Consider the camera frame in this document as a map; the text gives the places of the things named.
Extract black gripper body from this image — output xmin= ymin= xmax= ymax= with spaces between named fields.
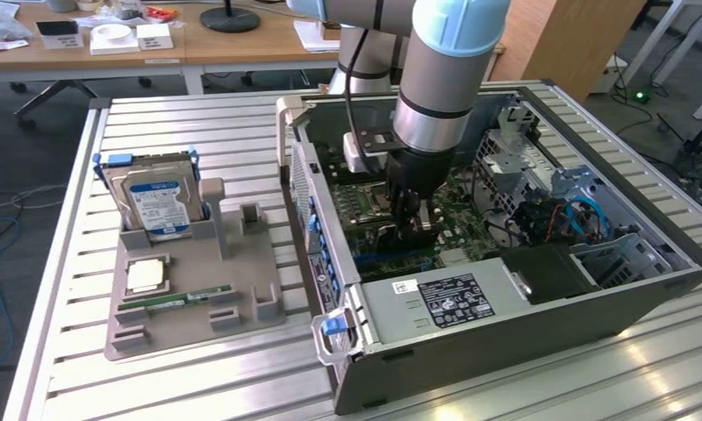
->
xmin=384 ymin=147 xmax=455 ymax=202

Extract graphics card black heatsink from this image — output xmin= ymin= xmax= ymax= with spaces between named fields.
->
xmin=350 ymin=221 xmax=442 ymax=264

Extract CPU socket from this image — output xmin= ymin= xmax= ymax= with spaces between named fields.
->
xmin=363 ymin=179 xmax=396 ymax=212

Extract green motherboard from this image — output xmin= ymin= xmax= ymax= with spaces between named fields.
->
xmin=326 ymin=157 xmax=507 ymax=282

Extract silver chipset heatsink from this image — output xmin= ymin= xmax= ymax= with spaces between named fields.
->
xmin=438 ymin=250 xmax=474 ymax=267

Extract perforated silver drive cage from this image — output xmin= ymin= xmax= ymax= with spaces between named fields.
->
xmin=471 ymin=126 xmax=563 ymax=220

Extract black power connector bundle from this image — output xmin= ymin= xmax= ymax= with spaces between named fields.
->
xmin=509 ymin=200 xmax=558 ymax=246

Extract grey power supply unit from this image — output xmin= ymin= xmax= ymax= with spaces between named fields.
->
xmin=359 ymin=257 xmax=533 ymax=346

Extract open grey PC case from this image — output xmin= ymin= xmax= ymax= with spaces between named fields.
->
xmin=273 ymin=85 xmax=702 ymax=417

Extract white paper stack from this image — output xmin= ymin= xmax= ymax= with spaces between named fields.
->
xmin=293 ymin=19 xmax=344 ymax=54

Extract silver disk bay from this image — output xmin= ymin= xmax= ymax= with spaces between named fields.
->
xmin=570 ymin=232 xmax=689 ymax=291

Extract wooden cabinet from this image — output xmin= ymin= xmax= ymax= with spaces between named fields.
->
xmin=490 ymin=0 xmax=650 ymax=103

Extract silver hard disk blue label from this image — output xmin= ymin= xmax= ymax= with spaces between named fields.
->
xmin=105 ymin=153 xmax=204 ymax=241

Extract green RAM stick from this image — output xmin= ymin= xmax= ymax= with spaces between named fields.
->
xmin=118 ymin=284 xmax=235 ymax=308

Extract grey parts rack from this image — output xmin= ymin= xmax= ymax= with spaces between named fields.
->
xmin=102 ymin=177 xmax=289 ymax=361

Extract silver CPU chip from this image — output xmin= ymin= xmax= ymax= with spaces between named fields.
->
xmin=127 ymin=258 xmax=171 ymax=293

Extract black round lamp base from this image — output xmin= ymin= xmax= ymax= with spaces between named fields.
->
xmin=200 ymin=0 xmax=263 ymax=32

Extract blue disk caddy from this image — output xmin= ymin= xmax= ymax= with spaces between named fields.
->
xmin=92 ymin=148 xmax=204 ymax=185

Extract plain white box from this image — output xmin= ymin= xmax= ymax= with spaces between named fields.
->
xmin=135 ymin=24 xmax=175 ymax=52

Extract flat white box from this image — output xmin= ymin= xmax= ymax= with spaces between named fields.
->
xmin=89 ymin=34 xmax=141 ymax=56

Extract clear bag dark contents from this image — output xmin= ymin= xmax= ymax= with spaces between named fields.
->
xmin=110 ymin=0 xmax=145 ymax=21

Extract white tape roll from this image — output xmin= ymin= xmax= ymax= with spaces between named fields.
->
xmin=92 ymin=25 xmax=131 ymax=44

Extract wooden office desk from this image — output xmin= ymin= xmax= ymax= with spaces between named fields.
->
xmin=0 ymin=0 xmax=507 ymax=84

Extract black chair base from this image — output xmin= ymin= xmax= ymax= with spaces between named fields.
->
xmin=12 ymin=78 xmax=101 ymax=129

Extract white box black top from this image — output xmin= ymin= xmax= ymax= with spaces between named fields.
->
xmin=36 ymin=20 xmax=85 ymax=50

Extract crumpled clear plastic bag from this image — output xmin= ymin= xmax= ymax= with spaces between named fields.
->
xmin=0 ymin=1 xmax=34 ymax=41

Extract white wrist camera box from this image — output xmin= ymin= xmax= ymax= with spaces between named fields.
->
xmin=342 ymin=130 xmax=398 ymax=175

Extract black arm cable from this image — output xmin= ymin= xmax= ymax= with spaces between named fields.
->
xmin=342 ymin=25 xmax=383 ymax=173

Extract blue data wire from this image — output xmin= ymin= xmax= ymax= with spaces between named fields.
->
xmin=565 ymin=196 xmax=614 ymax=243

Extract white switch box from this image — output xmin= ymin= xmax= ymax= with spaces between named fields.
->
xmin=590 ymin=55 xmax=630 ymax=96

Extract white table frame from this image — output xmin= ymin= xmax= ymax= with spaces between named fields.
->
xmin=617 ymin=0 xmax=702 ymax=122

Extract white floor cable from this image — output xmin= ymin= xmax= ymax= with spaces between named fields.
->
xmin=0 ymin=182 xmax=74 ymax=211

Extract blue floor cable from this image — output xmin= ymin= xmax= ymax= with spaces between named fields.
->
xmin=0 ymin=210 xmax=24 ymax=376

